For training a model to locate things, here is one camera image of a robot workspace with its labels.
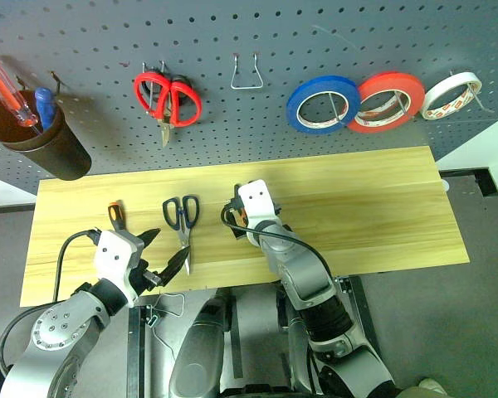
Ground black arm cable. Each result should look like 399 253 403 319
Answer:
219 205 337 287
0 229 103 378

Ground dark grey rounded robot leg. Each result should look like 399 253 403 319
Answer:
276 289 316 398
168 289 234 398

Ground red handled scissors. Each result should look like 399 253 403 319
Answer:
133 71 203 148

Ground steel scissors pegboard hook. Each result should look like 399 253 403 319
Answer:
141 60 168 115

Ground dark brown tool cup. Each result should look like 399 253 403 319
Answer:
0 90 93 182

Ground red tape roll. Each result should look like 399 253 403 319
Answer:
346 71 426 134

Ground black table frame bar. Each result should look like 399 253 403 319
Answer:
437 167 498 197

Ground blue handled screwdriver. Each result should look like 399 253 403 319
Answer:
33 86 59 131

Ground red clear handled screwdriver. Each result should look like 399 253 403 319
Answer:
0 52 41 133

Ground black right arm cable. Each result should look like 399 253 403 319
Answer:
219 205 337 287

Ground dark blue handled scissors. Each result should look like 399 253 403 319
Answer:
162 194 201 275

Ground orange black handled screwdriver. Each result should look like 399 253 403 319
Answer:
107 199 128 234

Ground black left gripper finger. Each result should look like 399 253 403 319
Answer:
134 227 163 250
159 245 191 288

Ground wide steel wire hook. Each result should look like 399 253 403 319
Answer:
230 51 264 90

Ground blue tape roll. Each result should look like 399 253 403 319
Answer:
286 75 362 134

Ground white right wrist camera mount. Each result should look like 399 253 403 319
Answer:
237 179 278 228

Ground thin steel tape hook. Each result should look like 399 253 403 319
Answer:
326 92 349 126
448 69 496 115
392 89 413 116

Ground metal table frame rail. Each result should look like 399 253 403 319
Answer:
334 274 383 362
126 304 159 398

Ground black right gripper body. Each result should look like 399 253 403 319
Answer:
225 184 246 213

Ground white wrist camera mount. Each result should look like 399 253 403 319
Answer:
92 230 145 308
237 179 278 228

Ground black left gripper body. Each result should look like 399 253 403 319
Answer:
126 231 165 297

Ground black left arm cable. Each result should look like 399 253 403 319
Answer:
0 229 103 378

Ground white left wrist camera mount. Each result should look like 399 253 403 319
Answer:
92 230 145 308

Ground grey perforated pegboard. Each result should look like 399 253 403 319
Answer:
0 0 498 197

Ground white tape roll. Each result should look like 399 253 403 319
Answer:
421 71 482 121

